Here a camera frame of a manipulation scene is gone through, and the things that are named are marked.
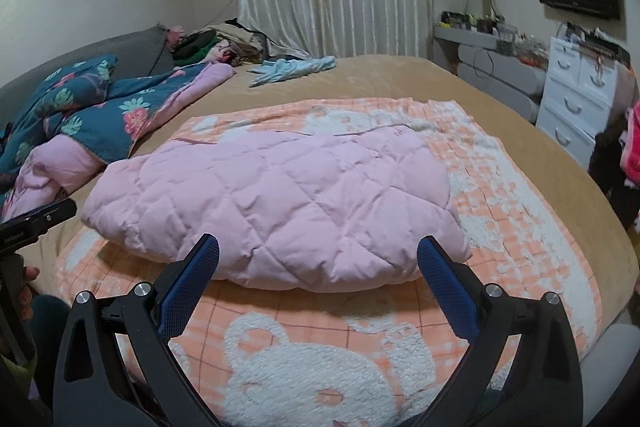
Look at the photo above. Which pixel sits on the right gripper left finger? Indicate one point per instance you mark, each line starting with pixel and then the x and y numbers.
pixel 92 387

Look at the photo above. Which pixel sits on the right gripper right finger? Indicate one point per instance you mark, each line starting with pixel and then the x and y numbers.
pixel 544 383

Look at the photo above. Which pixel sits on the pink quilted jacket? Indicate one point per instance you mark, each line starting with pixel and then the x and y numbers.
pixel 322 212

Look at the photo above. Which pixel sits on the pile of dark clothes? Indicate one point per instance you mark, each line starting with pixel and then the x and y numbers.
pixel 227 42

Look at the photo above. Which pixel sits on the person left hand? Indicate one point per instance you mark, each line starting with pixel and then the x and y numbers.
pixel 30 274

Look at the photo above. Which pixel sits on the blue floral duvet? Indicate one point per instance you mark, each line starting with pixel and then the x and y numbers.
pixel 80 120

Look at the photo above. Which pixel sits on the orange white bear blanket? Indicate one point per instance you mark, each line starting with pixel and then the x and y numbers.
pixel 262 377

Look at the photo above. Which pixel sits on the pink cartoon cloth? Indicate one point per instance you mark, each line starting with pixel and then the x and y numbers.
pixel 630 159

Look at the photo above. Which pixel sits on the white drawer cabinet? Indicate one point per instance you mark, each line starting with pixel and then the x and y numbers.
pixel 584 92

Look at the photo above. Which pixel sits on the light blue garment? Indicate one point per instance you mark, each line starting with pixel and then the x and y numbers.
pixel 282 69

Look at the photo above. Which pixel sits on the tan bed sheet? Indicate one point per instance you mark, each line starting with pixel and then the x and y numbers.
pixel 594 274

